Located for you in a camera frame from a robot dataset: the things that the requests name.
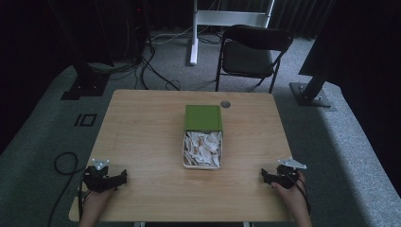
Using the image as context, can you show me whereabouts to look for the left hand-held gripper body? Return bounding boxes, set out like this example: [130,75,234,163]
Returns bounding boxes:
[82,158,118,194]

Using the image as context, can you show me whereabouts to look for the black metal stand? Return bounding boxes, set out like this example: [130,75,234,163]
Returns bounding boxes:
[288,0,338,112]
[46,0,115,101]

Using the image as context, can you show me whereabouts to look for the white box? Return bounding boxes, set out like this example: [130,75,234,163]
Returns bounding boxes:
[182,129,224,170]

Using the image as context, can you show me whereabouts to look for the green box lid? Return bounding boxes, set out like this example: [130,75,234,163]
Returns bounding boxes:
[183,104,224,132]

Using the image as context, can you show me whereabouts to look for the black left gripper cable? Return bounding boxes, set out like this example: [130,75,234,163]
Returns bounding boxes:
[46,151,87,227]

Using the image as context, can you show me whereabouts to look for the dark computer tower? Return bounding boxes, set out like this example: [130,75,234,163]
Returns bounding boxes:
[103,0,150,61]

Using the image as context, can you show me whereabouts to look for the person's left hand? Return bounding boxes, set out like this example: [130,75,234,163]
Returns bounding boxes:
[82,185,115,216]

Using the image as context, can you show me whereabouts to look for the pile of white paper scraps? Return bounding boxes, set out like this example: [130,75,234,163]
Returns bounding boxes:
[183,131,222,167]

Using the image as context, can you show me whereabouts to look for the black floor cable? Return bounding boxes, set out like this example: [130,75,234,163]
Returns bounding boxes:
[140,46,182,92]

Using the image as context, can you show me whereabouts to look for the white floor cable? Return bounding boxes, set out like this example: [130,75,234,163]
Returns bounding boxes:
[150,25,195,45]

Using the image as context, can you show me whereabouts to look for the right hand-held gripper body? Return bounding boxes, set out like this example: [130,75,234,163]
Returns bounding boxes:
[274,157,307,190]

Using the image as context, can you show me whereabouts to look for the black folding chair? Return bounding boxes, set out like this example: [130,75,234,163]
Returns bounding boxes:
[215,24,294,95]

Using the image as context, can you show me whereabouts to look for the person's right hand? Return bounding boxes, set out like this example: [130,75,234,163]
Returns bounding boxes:
[270,171,309,219]

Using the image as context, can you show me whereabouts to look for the white metal stand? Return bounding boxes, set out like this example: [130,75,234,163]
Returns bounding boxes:
[188,0,276,66]

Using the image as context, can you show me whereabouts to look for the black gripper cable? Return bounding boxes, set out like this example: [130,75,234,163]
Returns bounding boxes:
[46,151,87,227]
[293,175,312,216]

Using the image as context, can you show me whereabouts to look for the bundle of floor cables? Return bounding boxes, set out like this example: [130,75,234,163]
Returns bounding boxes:
[88,58,143,81]

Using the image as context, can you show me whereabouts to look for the dark curtain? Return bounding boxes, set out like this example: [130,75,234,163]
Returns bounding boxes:
[217,0,335,41]

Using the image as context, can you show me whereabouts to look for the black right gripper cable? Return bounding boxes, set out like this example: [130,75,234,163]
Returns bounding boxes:
[293,175,312,216]

